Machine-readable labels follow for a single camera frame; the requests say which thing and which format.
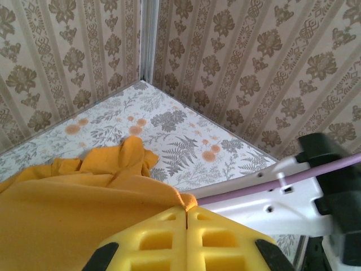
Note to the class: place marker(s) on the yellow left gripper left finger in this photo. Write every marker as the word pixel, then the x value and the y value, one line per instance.
pixel 158 228

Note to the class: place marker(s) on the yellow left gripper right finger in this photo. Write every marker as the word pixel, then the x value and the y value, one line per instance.
pixel 220 234

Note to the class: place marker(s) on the orange t-shirt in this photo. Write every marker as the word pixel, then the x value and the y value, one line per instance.
pixel 70 211

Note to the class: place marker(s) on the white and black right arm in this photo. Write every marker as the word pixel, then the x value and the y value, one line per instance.
pixel 285 203

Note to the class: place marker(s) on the floral patterned table cover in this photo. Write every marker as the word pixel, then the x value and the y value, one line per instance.
pixel 183 132

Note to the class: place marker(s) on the aluminium corner post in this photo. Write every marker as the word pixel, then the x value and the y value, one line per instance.
pixel 149 39

